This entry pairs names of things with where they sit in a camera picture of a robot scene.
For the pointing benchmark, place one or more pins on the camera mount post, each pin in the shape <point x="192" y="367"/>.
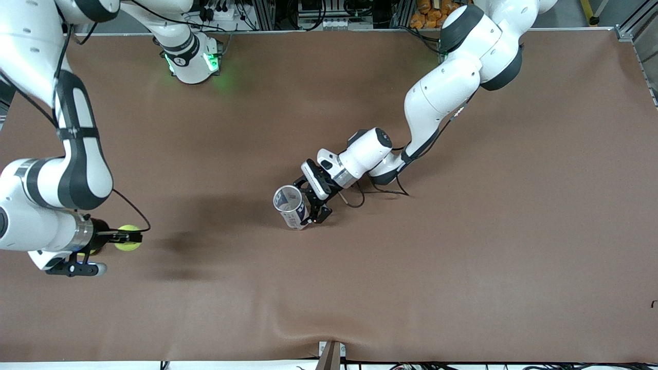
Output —
<point x="331" y="359"/>

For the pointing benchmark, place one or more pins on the brown table mat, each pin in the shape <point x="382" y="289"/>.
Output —
<point x="462" y="257"/>

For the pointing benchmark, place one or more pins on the yellow black object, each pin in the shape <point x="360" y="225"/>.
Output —
<point x="590" y="13"/>

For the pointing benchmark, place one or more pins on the white blue tennis ball can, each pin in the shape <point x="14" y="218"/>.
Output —
<point x="295" y="216"/>

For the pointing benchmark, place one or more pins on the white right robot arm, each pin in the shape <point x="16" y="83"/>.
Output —
<point x="20" y="231"/>

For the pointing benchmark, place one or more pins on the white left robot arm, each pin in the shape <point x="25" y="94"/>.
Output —
<point x="442" y="97"/>

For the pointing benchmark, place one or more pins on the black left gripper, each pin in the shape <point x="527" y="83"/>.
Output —
<point x="320" y="205"/>

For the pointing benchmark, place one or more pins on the white connector block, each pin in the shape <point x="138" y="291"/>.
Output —
<point x="344" y="24"/>

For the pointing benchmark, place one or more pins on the pile of orange objects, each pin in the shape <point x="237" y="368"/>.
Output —
<point x="424" y="20"/>

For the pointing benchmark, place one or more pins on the aluminium upright profile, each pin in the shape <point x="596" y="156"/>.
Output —
<point x="263" y="15"/>
<point x="401" y="13"/>

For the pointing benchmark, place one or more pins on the white power strip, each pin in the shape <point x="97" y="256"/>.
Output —
<point x="221" y="14"/>

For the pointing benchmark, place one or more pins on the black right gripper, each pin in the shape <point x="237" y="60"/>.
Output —
<point x="99" y="237"/>

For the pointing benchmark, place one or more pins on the aluminium frame profile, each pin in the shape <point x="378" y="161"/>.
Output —
<point x="629" y="31"/>

